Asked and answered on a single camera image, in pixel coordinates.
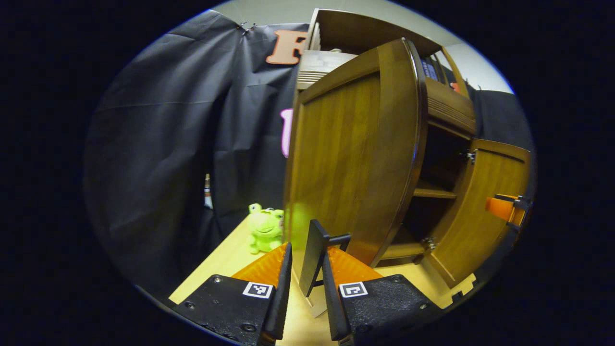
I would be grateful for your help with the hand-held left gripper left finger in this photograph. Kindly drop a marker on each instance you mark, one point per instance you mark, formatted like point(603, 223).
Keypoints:
point(283, 298)

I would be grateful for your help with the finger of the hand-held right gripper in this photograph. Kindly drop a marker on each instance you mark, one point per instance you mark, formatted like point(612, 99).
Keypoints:
point(499, 207)

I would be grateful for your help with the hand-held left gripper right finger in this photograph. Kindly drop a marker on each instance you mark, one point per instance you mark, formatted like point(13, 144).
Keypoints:
point(331, 302)

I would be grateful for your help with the wooden shoe cabinet door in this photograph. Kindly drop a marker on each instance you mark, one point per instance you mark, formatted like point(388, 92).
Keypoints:
point(346, 158)
point(475, 230)

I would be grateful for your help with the wooden double-door shoe cabinet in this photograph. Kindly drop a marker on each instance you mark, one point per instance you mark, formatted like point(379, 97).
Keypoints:
point(451, 110)

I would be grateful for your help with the green frog plush toy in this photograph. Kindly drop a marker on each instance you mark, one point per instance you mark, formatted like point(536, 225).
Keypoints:
point(265, 228)

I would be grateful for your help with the black backdrop cloth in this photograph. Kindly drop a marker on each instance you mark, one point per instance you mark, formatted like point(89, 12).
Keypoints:
point(158, 144)

